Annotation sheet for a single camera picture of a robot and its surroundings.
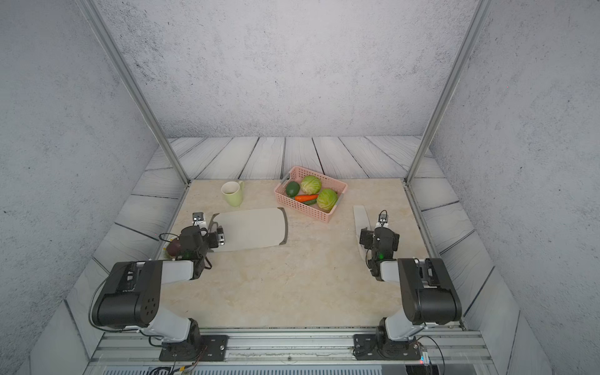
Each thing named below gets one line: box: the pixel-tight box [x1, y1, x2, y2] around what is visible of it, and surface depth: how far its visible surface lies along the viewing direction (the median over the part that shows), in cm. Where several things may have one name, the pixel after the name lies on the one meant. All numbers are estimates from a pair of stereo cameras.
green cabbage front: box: [316, 188, 339, 214], surface depth 107 cm
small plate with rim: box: [162, 242, 175, 261], surface depth 93 cm
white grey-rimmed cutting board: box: [207, 207, 289, 253], surface depth 110 cm
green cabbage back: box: [300, 175, 322, 196], surface depth 113 cm
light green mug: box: [221, 180, 245, 208], surface depth 109 cm
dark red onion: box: [166, 239, 182, 257], surface depth 92 cm
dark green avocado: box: [285, 181, 300, 198], surface depth 116 cm
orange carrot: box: [294, 193, 319, 203], surface depth 113 cm
